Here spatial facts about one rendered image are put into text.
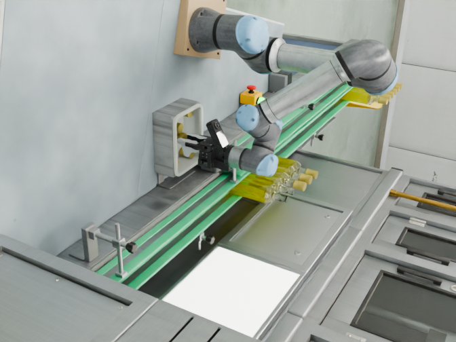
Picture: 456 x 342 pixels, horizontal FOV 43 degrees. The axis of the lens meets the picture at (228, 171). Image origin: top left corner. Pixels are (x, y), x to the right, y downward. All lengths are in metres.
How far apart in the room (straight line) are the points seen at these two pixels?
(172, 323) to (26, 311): 0.31
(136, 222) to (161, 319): 0.67
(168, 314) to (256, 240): 0.90
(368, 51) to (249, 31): 0.38
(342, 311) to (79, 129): 0.97
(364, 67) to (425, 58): 6.29
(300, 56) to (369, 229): 0.74
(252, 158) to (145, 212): 0.39
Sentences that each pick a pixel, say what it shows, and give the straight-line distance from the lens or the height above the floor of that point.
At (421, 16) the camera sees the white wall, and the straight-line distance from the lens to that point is 7.90.
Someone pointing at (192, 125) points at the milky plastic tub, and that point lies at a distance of 2.05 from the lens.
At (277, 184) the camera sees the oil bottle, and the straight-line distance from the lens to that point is 2.13.
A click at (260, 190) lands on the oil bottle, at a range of 2.09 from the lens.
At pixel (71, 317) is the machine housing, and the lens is 1.27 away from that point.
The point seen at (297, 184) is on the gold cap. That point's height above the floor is 1.14.
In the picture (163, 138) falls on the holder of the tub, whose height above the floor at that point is 0.79.
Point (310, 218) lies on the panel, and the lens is 2.23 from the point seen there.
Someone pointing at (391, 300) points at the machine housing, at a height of 1.59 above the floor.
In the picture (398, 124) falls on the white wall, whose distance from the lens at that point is 8.33.
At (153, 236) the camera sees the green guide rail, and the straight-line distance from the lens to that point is 1.81.
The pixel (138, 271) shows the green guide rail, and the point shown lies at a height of 0.92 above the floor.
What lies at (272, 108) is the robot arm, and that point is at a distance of 1.74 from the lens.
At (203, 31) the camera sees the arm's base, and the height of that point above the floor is 0.84.
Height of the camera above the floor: 1.84
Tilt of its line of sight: 26 degrees down
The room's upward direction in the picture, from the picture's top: 105 degrees clockwise
